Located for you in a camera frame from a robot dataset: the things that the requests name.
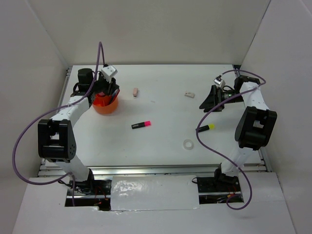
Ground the pink highlighter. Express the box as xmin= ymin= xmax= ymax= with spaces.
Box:
xmin=131 ymin=121 xmax=151 ymax=129

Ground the clear tape roll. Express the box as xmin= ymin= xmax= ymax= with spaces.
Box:
xmin=183 ymin=139 xmax=194 ymax=150

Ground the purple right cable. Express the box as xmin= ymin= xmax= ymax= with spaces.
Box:
xmin=195 ymin=69 xmax=267 ymax=210

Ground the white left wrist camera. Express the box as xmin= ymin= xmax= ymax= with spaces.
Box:
xmin=100 ymin=65 xmax=117 ymax=83

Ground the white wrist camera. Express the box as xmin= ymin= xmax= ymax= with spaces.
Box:
xmin=214 ymin=75 xmax=225 ymax=89
xmin=100 ymin=65 xmax=117 ymax=83

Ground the yellow highlighter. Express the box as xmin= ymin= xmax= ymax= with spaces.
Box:
xmin=196 ymin=124 xmax=215 ymax=133

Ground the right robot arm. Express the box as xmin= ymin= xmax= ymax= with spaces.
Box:
xmin=199 ymin=75 xmax=277 ymax=191

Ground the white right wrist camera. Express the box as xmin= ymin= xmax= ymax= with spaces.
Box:
xmin=214 ymin=75 xmax=225 ymax=89

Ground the pink eraser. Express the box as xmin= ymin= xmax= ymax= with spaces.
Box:
xmin=133 ymin=88 xmax=139 ymax=98

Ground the purple cable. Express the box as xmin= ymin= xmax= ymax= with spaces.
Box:
xmin=12 ymin=41 xmax=108 ymax=207
xmin=195 ymin=69 xmax=267 ymax=210

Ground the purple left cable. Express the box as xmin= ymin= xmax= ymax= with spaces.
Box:
xmin=12 ymin=41 xmax=108 ymax=207

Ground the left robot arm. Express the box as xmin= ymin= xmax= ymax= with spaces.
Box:
xmin=38 ymin=65 xmax=120 ymax=195

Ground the white foil cover sheet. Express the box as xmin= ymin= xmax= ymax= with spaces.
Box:
xmin=110 ymin=175 xmax=199 ymax=211

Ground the orange round organizer container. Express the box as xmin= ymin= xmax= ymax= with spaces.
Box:
xmin=93 ymin=94 xmax=118 ymax=115

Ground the blue patterned pen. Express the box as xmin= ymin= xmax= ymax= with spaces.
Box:
xmin=111 ymin=89 xmax=120 ymax=103

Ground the small white eraser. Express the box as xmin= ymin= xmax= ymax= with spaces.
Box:
xmin=184 ymin=91 xmax=195 ymax=98

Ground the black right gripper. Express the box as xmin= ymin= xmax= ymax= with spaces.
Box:
xmin=199 ymin=84 xmax=245 ymax=112

